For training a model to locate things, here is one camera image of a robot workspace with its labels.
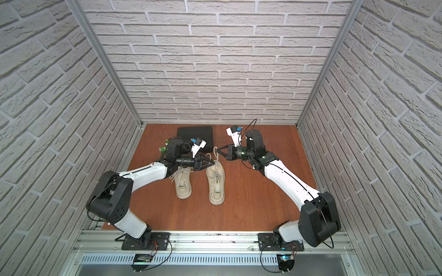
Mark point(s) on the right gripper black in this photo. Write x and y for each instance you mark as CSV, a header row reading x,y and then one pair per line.
x,y
231,150

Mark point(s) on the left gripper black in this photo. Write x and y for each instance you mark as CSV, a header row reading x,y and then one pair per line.
x,y
198,162

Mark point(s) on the beige sneaker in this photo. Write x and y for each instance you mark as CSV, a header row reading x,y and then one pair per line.
x,y
216,181
182,181

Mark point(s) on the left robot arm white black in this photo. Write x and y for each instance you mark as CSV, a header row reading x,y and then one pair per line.
x,y
111,197

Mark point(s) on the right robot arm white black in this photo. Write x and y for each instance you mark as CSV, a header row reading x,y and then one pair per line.
x,y
319,219

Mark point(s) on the black plastic tool case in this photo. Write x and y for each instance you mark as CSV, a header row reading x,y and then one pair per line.
x,y
193,132

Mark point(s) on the left controller board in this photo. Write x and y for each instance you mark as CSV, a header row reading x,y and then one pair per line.
x,y
141,262

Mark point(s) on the controller board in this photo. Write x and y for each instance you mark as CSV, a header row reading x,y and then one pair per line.
x,y
285,263
141,262

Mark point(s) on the right controller board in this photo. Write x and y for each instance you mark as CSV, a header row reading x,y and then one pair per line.
x,y
285,263

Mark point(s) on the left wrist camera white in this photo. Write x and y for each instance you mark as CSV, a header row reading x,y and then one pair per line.
x,y
197,145

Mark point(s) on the green handled tool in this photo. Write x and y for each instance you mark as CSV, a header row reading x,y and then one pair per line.
x,y
163,146

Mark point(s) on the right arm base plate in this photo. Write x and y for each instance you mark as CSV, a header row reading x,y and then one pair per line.
x,y
268,241

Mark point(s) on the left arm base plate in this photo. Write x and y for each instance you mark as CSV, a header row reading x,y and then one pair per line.
x,y
150,241

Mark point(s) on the aluminium front rail frame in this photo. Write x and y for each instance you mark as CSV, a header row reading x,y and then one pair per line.
x,y
208,253

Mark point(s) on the left corner aluminium post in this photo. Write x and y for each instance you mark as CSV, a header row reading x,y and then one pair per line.
x,y
90,34

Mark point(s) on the corner aluminium post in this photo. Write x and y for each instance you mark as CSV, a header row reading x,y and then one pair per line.
x,y
90,34
341,35

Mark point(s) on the right corner aluminium post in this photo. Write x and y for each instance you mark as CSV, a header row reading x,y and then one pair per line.
x,y
341,35

